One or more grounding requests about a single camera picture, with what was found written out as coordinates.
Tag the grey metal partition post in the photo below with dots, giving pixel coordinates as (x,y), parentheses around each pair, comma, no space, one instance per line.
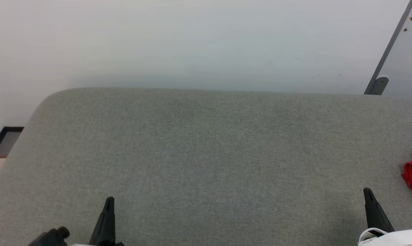
(392,44)

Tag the grey metal post bracket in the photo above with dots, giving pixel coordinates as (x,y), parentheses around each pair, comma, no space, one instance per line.
(380,85)

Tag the black baseboard strip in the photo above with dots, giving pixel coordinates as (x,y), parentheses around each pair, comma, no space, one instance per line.
(4,140)

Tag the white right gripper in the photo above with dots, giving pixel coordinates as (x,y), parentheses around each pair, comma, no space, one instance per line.
(397,239)

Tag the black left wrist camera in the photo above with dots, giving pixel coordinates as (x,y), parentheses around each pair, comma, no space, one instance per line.
(52,237)

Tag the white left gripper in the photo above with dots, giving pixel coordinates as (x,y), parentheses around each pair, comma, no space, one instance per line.
(110,244)

